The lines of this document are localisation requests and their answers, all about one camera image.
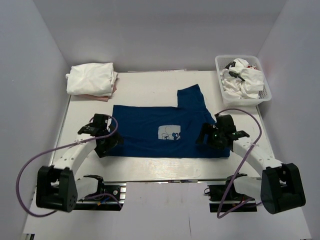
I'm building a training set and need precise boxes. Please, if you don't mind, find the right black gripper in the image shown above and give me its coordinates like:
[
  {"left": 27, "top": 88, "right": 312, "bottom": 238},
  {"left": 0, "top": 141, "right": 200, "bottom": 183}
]
[{"left": 196, "top": 122, "right": 225, "bottom": 150}]

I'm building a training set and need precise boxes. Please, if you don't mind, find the blue mickey t-shirt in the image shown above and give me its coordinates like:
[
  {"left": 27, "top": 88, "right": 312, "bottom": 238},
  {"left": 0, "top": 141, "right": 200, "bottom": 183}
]
[{"left": 109, "top": 84, "right": 230, "bottom": 158}]

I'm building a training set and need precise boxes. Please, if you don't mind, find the white t-shirt black print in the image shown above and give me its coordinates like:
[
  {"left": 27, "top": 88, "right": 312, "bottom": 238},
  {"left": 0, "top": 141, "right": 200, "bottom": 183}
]
[{"left": 220, "top": 59, "right": 248, "bottom": 82}]

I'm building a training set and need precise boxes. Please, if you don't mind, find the white t-shirt red print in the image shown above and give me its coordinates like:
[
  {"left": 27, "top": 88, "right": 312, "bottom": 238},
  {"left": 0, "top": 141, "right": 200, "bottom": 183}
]
[{"left": 222, "top": 57, "right": 265, "bottom": 100}]

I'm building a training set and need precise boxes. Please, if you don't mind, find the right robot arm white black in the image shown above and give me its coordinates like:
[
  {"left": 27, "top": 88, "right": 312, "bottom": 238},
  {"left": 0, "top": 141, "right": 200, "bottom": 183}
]
[{"left": 196, "top": 114, "right": 306, "bottom": 219}]

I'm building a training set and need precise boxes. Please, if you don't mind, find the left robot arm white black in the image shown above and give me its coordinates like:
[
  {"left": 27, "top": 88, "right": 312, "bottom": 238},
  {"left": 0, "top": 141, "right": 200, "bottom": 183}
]
[{"left": 35, "top": 113, "right": 124, "bottom": 213}]

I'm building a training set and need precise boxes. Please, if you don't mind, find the folded pink t-shirt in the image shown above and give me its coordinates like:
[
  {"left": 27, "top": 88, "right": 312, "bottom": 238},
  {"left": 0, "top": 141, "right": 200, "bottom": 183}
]
[{"left": 76, "top": 82, "right": 117, "bottom": 102}]

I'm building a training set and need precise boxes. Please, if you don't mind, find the folded white t-shirt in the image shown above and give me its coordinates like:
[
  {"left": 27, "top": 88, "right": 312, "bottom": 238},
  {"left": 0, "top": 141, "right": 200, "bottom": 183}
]
[{"left": 65, "top": 62, "right": 118, "bottom": 97}]

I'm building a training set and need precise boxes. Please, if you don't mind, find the white plastic basket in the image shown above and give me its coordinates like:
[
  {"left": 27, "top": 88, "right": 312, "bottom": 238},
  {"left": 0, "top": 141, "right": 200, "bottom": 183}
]
[{"left": 215, "top": 55, "right": 272, "bottom": 107}]

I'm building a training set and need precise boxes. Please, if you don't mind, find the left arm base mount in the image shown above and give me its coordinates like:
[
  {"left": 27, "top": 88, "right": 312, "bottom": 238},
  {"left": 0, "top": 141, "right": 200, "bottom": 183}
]
[{"left": 74, "top": 175, "right": 127, "bottom": 212}]

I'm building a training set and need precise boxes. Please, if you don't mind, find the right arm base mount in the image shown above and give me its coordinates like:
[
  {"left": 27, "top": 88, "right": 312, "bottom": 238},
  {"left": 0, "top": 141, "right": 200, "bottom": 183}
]
[{"left": 203, "top": 174, "right": 263, "bottom": 213}]

